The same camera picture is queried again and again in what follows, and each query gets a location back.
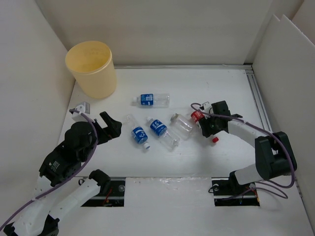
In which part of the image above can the red label water bottle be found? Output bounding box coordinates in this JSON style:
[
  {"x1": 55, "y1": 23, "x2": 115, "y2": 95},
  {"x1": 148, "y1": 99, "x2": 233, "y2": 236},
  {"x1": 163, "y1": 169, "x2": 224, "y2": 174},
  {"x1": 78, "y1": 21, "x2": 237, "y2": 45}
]
[{"x1": 191, "y1": 111, "x2": 219, "y2": 144}]

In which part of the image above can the clear jar metal lid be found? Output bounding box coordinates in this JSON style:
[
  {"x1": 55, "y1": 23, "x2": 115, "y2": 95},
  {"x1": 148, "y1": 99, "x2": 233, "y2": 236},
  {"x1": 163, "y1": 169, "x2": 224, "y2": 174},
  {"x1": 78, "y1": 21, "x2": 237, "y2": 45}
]
[{"x1": 170, "y1": 113, "x2": 195, "y2": 140}]

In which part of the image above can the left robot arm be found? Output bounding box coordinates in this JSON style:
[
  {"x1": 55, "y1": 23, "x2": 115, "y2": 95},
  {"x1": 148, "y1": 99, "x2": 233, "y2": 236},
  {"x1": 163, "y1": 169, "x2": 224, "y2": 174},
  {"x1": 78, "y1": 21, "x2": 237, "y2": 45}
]
[{"x1": 0, "y1": 109, "x2": 122, "y2": 236}]

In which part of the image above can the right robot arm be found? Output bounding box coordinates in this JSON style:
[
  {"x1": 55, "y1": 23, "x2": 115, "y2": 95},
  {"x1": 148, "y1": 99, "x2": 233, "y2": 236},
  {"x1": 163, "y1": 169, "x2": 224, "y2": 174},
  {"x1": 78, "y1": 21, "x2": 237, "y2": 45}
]
[{"x1": 191, "y1": 101, "x2": 297, "y2": 201}]

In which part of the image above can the yellow plastic bin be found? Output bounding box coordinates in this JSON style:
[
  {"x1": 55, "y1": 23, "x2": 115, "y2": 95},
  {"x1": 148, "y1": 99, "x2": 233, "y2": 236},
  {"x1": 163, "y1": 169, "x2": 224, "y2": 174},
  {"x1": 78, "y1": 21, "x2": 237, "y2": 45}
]
[{"x1": 65, "y1": 41, "x2": 117, "y2": 99}]

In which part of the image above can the left blue label bottle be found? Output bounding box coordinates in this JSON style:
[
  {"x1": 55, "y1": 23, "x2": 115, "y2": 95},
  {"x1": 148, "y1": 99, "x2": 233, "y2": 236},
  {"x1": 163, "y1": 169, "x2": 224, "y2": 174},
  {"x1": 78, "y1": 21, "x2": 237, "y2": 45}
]
[{"x1": 124, "y1": 114, "x2": 151, "y2": 150}]

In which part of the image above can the middle blue label bottle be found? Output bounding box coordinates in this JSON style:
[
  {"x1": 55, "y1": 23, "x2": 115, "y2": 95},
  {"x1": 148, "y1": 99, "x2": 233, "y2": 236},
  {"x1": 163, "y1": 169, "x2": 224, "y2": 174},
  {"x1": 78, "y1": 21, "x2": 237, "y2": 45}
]
[{"x1": 146, "y1": 117, "x2": 180, "y2": 150}]

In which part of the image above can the horizontal blue label bottle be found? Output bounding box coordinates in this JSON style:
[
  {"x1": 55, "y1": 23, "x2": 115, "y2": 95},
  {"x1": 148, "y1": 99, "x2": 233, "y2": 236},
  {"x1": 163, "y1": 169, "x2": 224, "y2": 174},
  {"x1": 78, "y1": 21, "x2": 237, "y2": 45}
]
[{"x1": 131, "y1": 93, "x2": 170, "y2": 108}]

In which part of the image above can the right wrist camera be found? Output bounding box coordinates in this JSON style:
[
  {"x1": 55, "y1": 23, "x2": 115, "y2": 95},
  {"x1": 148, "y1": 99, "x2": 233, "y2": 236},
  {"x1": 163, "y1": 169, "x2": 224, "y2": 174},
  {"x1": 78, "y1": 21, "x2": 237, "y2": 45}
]
[{"x1": 199, "y1": 101, "x2": 212, "y2": 115}]

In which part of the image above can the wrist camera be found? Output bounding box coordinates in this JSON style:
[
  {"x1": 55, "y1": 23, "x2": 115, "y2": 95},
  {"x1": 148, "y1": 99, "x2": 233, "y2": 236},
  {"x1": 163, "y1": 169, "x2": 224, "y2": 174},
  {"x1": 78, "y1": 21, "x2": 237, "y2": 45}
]
[
  {"x1": 199, "y1": 101, "x2": 212, "y2": 115},
  {"x1": 71, "y1": 101, "x2": 91, "y2": 122}
]

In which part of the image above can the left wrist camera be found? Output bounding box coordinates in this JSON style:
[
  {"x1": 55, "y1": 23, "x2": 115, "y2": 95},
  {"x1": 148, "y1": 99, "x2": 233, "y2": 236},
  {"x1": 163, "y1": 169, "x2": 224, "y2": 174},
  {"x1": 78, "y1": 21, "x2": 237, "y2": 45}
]
[{"x1": 71, "y1": 101, "x2": 91, "y2": 122}]

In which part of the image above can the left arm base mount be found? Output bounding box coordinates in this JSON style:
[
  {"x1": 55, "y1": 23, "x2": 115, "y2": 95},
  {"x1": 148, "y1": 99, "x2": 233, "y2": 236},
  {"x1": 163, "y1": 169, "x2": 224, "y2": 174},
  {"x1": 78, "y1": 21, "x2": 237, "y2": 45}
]
[{"x1": 82, "y1": 177, "x2": 126, "y2": 207}]

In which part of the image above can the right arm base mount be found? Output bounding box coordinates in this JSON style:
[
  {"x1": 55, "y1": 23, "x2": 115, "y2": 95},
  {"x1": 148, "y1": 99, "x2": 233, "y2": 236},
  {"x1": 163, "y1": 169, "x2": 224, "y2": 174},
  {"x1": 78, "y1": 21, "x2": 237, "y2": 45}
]
[{"x1": 208, "y1": 174, "x2": 260, "y2": 207}]

